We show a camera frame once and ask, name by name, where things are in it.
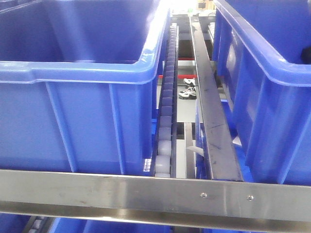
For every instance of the stainless steel shelf rack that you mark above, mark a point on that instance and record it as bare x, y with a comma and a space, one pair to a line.
177, 202

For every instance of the white sneaker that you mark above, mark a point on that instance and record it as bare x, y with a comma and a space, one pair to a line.
188, 94

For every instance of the white roller track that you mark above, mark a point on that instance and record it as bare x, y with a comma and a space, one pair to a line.
166, 130

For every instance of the blue neighbour bin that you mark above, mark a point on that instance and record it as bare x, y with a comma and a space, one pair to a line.
78, 84

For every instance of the blue target bin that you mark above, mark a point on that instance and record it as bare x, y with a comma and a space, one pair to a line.
258, 46

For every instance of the steel divider rail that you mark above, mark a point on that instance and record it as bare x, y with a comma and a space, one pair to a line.
218, 150

